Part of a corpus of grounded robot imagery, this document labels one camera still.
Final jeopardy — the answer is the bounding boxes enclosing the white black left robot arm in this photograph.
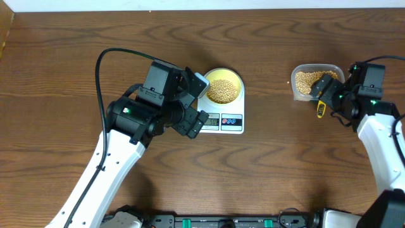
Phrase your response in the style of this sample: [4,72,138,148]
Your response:
[48,67,209,227]

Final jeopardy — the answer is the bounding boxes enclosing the pale yellow plastic bowl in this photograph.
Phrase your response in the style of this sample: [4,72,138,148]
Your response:
[206,68,242,104]

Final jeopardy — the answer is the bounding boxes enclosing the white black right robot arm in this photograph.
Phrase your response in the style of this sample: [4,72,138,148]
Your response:
[311,62,404,227]

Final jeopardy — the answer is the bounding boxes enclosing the clear container of soybeans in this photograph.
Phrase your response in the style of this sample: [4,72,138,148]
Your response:
[291,64,345,101]

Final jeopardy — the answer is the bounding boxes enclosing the white digital kitchen scale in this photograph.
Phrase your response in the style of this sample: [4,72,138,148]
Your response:
[197,78,245,134]

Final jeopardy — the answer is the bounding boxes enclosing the soybeans in bowl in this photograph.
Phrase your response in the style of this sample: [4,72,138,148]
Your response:
[207,79,237,104]

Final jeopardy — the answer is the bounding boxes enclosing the yellow plastic measuring scoop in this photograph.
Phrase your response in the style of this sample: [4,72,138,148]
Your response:
[316,92,327,118]

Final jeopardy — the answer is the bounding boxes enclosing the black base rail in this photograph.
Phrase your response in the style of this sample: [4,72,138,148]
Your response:
[101,205,322,228]

